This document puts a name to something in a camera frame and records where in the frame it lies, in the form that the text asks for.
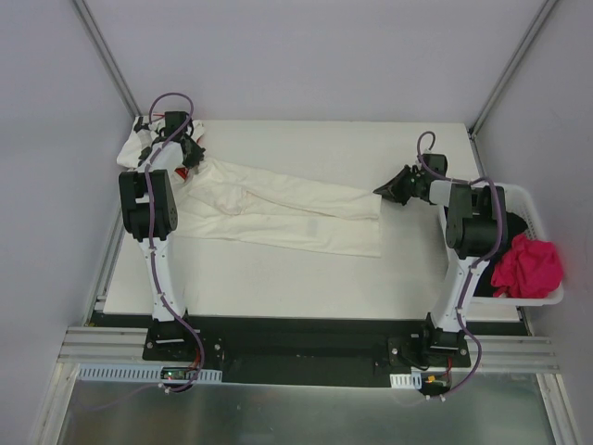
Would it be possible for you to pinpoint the left aluminium frame post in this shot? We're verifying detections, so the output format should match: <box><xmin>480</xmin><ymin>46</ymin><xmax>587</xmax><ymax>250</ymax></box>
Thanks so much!
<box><xmin>70</xmin><ymin>0</ymin><xmax>141</xmax><ymax>117</ymax></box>

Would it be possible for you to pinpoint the pink garment in basket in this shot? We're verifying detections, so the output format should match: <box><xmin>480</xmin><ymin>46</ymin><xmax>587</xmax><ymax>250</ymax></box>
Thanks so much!
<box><xmin>492</xmin><ymin>234</ymin><xmax>564</xmax><ymax>299</ymax></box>

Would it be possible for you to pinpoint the white cable duct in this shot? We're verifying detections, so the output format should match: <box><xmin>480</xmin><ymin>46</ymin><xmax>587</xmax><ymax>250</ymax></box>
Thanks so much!
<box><xmin>78</xmin><ymin>364</ymin><xmax>222</xmax><ymax>385</ymax></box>
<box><xmin>389</xmin><ymin>372</ymin><xmax>423</xmax><ymax>390</ymax></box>

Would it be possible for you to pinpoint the right aluminium frame post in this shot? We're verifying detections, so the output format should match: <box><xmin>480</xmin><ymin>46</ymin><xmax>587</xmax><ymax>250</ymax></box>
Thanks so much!
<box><xmin>468</xmin><ymin>0</ymin><xmax>561</xmax><ymax>141</ymax></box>

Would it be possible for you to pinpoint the red white folded shirt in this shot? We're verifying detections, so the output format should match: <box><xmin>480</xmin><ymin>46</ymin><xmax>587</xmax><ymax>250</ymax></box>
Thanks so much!
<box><xmin>175</xmin><ymin>168</ymin><xmax>189</xmax><ymax>181</ymax></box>

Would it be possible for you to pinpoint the right white cable duct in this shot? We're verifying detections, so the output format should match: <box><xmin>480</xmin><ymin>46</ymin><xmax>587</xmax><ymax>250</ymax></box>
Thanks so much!
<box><xmin>389</xmin><ymin>372</ymin><xmax>423</xmax><ymax>390</ymax></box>

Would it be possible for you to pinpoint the cream white t shirt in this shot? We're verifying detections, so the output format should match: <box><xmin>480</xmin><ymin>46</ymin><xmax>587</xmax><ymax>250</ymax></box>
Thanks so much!
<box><xmin>172</xmin><ymin>158</ymin><xmax>382</xmax><ymax>258</ymax></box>

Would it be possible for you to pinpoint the left white cable duct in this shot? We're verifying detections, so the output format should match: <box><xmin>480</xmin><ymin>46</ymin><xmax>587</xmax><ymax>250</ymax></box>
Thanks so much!
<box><xmin>78</xmin><ymin>364</ymin><xmax>222</xmax><ymax>385</ymax></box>

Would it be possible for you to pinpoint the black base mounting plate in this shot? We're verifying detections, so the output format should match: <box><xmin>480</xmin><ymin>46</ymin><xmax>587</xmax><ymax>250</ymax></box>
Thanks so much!
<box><xmin>143</xmin><ymin>316</ymin><xmax>471</xmax><ymax>388</ymax></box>

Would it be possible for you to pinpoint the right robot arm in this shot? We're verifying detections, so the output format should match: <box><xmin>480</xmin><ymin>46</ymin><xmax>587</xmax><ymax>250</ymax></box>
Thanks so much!
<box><xmin>373</xmin><ymin>154</ymin><xmax>507</xmax><ymax>366</ymax></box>

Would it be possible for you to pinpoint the white plastic laundry basket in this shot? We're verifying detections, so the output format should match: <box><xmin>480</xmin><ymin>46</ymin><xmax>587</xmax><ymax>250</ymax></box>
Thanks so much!
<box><xmin>430</xmin><ymin>184</ymin><xmax>563</xmax><ymax>308</ymax></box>

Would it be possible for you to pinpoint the black garment in basket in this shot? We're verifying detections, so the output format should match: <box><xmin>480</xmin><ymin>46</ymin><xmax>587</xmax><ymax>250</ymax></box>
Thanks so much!
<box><xmin>474</xmin><ymin>212</ymin><xmax>528</xmax><ymax>298</ymax></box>

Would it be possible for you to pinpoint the white black patterned folded shirt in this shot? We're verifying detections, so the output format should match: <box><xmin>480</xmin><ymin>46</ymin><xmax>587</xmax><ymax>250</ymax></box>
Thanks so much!
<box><xmin>117</xmin><ymin>115</ymin><xmax>205</xmax><ymax>169</ymax></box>

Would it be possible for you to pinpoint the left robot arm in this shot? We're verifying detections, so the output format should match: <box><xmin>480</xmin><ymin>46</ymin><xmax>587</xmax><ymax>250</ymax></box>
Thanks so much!
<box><xmin>117</xmin><ymin>111</ymin><xmax>205</xmax><ymax>323</ymax></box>

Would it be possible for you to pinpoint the aluminium frame post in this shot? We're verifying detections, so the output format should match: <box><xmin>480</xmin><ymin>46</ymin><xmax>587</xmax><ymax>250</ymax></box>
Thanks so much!
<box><xmin>468</xmin><ymin>0</ymin><xmax>561</xmax><ymax>141</ymax></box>
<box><xmin>70</xmin><ymin>0</ymin><xmax>141</xmax><ymax>117</ymax></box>

